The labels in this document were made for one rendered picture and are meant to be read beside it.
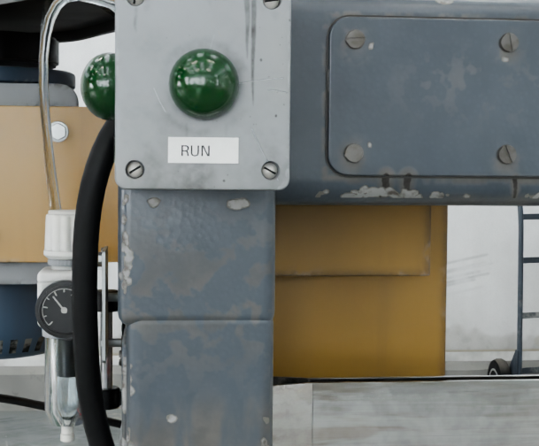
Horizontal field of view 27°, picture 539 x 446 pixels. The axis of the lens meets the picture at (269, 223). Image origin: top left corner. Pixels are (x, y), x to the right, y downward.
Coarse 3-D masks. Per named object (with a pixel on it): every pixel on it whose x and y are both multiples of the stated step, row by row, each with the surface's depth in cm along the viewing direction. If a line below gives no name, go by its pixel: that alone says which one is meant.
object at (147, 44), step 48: (144, 0) 47; (192, 0) 47; (240, 0) 47; (288, 0) 47; (144, 48) 47; (192, 48) 47; (240, 48) 47; (288, 48) 48; (144, 96) 47; (240, 96) 47; (288, 96) 48; (144, 144) 47; (240, 144) 48; (288, 144) 48
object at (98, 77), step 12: (96, 60) 48; (108, 60) 48; (84, 72) 48; (96, 72) 48; (108, 72) 48; (84, 84) 48; (96, 84) 48; (108, 84) 48; (84, 96) 48; (96, 96) 48; (108, 96) 48; (96, 108) 48; (108, 108) 48
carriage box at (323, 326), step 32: (288, 288) 83; (320, 288) 83; (352, 288) 83; (384, 288) 83; (416, 288) 84; (288, 320) 83; (320, 320) 83; (352, 320) 83; (384, 320) 84; (416, 320) 84; (288, 352) 83; (320, 352) 83; (352, 352) 83; (384, 352) 84; (416, 352) 84
